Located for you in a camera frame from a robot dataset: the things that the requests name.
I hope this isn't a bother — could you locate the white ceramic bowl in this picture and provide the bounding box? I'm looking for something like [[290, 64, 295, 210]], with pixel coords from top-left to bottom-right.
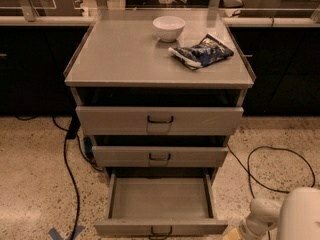
[[153, 16, 185, 42]]

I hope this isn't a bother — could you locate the black counter cabinet right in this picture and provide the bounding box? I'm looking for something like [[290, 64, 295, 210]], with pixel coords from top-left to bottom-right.
[[226, 20, 320, 116]]

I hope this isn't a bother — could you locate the black counter cabinet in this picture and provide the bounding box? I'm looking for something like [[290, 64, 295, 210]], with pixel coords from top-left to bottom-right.
[[226, 20, 320, 116], [0, 23, 89, 116]]

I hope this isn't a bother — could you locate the grey middle drawer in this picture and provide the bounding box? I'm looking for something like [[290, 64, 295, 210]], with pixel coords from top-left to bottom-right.
[[92, 146, 228, 168]]

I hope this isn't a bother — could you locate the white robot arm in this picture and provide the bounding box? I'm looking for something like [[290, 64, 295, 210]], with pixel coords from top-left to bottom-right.
[[223, 187, 320, 240]]

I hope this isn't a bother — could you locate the black cable left floor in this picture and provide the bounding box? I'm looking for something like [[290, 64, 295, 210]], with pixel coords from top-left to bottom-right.
[[14, 114, 101, 240]]

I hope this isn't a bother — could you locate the black counter cabinet left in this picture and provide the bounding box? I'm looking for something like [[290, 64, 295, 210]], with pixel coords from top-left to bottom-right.
[[0, 23, 89, 116]]

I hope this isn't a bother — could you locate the blue white snack bag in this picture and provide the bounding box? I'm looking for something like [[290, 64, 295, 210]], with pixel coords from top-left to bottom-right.
[[168, 34, 234, 70]]

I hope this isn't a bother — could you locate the grey top drawer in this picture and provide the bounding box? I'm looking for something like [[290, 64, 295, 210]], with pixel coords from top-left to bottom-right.
[[76, 106, 243, 135]]

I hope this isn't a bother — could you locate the grey bottom drawer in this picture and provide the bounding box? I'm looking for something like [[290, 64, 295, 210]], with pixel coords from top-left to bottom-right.
[[95, 172, 227, 239]]

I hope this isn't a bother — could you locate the grey metal drawer cabinet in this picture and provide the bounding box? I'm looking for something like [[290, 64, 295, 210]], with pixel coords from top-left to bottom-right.
[[65, 10, 255, 179]]

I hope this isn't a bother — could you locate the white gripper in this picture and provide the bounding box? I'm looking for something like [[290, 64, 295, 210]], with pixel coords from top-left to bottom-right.
[[222, 219, 267, 240]]

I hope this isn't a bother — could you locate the grey drawer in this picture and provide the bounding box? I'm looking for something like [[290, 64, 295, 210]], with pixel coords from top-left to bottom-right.
[[92, 146, 228, 168], [95, 172, 227, 239], [76, 106, 243, 135]]

